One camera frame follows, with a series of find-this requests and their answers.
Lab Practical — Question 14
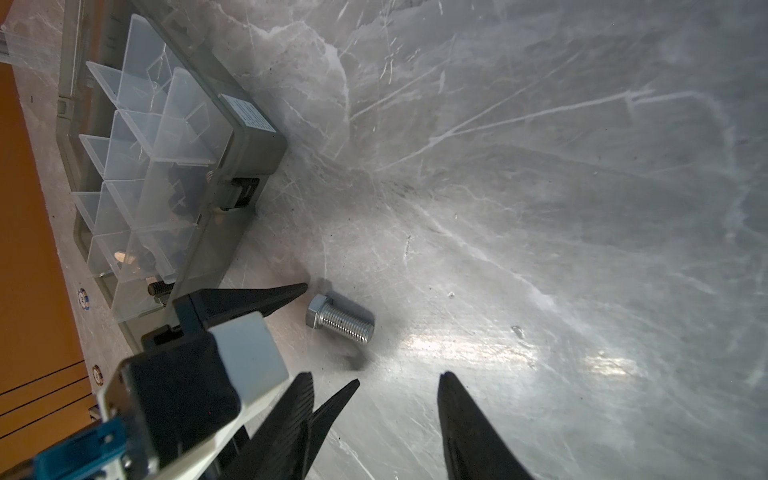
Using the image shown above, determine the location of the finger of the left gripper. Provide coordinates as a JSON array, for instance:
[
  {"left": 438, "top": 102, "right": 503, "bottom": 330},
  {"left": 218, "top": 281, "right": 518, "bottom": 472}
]
[
  {"left": 173, "top": 283, "right": 308, "bottom": 335},
  {"left": 303, "top": 379, "right": 360, "bottom": 477}
]

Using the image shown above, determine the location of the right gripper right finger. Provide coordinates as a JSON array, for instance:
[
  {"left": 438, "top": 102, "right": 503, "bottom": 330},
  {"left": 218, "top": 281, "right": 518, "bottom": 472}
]
[{"left": 437, "top": 372, "right": 533, "bottom": 480}]

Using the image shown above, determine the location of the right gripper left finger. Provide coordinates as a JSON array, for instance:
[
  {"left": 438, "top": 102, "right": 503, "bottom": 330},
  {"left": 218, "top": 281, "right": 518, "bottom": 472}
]
[{"left": 221, "top": 372, "right": 314, "bottom": 480}]

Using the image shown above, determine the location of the silver bolt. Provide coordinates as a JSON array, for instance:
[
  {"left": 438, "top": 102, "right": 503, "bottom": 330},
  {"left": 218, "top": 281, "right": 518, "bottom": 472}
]
[
  {"left": 147, "top": 281, "right": 174, "bottom": 298},
  {"left": 306, "top": 294, "right": 375, "bottom": 345}
]

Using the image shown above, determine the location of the grey plastic organizer box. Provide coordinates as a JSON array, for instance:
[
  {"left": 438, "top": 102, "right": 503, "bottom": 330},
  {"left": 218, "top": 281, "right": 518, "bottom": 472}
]
[{"left": 56, "top": 1, "right": 287, "bottom": 351}]

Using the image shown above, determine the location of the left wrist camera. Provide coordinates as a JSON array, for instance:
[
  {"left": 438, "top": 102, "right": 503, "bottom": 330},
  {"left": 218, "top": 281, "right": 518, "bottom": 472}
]
[{"left": 25, "top": 312, "right": 289, "bottom": 479}]

